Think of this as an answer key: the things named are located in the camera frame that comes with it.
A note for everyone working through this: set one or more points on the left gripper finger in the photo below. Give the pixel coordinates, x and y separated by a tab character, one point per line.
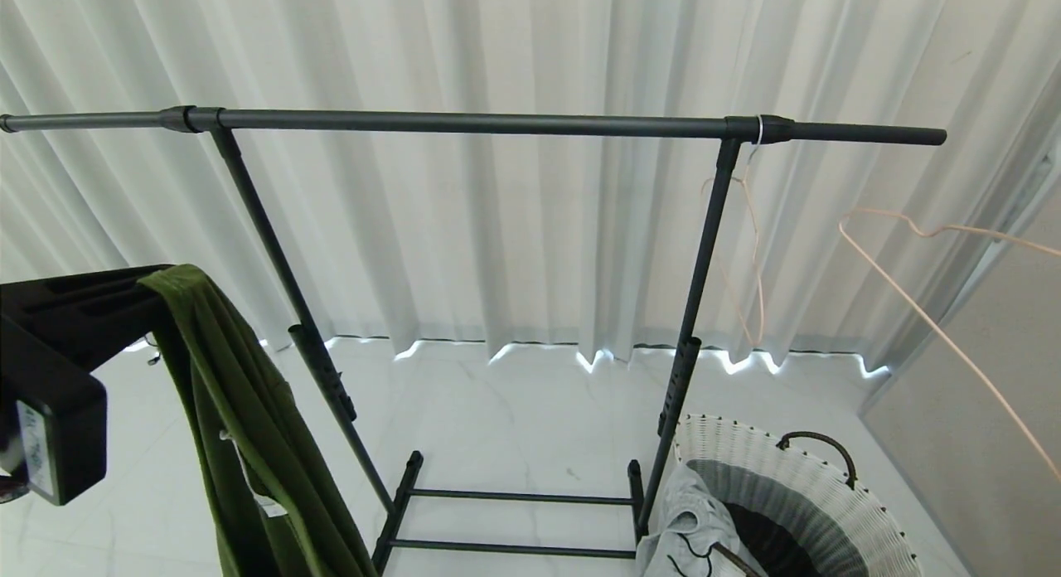
91	332
21	295

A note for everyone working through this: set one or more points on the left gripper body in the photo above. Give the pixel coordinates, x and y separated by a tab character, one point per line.
66	419

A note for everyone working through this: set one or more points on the pink clothes hanger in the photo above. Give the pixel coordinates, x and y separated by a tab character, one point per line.
953	345
760	320

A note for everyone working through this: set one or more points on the black clothes rack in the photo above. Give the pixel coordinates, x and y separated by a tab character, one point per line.
497	123

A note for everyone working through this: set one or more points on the white laundry basket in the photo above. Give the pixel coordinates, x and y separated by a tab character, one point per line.
746	444

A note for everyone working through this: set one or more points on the white curtain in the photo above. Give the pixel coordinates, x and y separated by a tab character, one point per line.
497	46

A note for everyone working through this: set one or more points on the pale grey shorts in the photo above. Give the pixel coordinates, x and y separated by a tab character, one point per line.
688	511

